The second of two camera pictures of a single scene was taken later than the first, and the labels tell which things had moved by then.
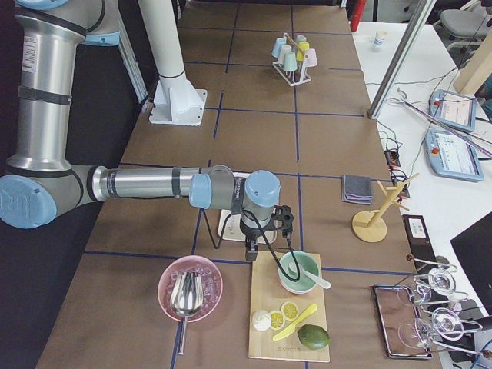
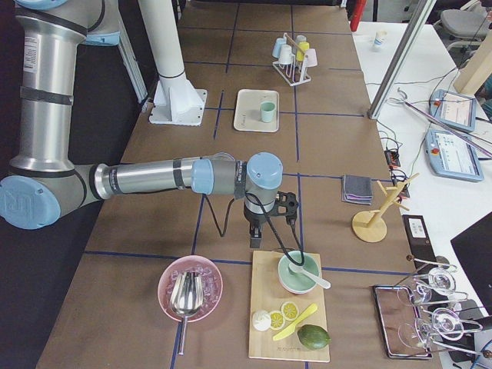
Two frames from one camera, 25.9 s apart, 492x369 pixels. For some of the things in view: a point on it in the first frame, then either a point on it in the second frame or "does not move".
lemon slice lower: x=277 y=320 does not move
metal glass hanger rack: x=444 y=320 does not move
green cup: x=290 y=61 → x=267 y=108
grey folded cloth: x=357 y=189 does not move
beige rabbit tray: x=233 y=231 → x=247 y=116
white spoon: x=293 y=267 does not move
